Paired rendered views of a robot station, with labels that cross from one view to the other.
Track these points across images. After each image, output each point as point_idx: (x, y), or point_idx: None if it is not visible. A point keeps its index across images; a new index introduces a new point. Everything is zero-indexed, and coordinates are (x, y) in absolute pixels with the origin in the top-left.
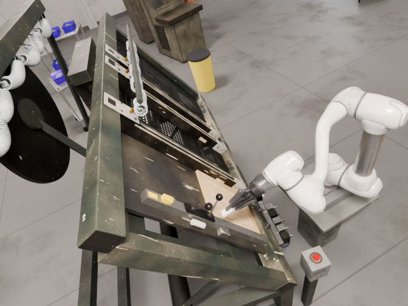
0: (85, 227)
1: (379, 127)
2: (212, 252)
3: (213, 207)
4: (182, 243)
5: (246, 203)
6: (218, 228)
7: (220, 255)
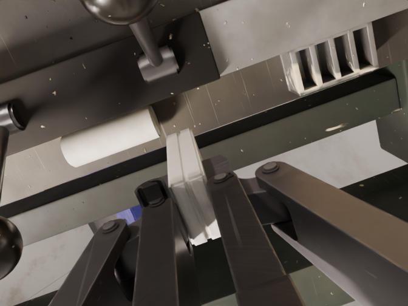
0: None
1: None
2: (267, 151)
3: (140, 44)
4: (91, 204)
5: (354, 294)
6: (285, 55)
7: (227, 300)
